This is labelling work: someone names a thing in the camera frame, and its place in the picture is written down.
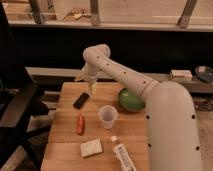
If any green ceramic bowl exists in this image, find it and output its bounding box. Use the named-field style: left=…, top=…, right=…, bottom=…
left=118, top=88, right=145, bottom=112

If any small box on bench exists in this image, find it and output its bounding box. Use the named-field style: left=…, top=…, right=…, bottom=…
left=170, top=70, right=192, bottom=81

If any white tube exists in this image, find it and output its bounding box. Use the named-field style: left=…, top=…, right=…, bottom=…
left=111, top=136, right=137, bottom=171

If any translucent plastic cup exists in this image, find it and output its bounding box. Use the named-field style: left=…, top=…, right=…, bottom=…
left=98, top=105, right=118, bottom=129

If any dark round object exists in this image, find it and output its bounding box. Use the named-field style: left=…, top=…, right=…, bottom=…
left=195, top=66, right=213, bottom=83

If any black eraser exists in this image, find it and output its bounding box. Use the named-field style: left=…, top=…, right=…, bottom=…
left=73, top=93, right=89, bottom=109

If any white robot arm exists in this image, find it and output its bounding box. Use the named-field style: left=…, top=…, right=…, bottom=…
left=77, top=44, right=203, bottom=171

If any grey bench rail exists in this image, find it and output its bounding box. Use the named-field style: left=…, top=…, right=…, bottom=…
left=26, top=67, right=213, bottom=94

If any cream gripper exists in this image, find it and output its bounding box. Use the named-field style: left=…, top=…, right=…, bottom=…
left=74, top=69, right=97, bottom=95

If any white sponge block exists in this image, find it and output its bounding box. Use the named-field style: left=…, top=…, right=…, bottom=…
left=80, top=138, right=103, bottom=157

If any black chair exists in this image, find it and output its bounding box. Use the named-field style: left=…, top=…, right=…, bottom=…
left=0, top=67, right=50, bottom=169

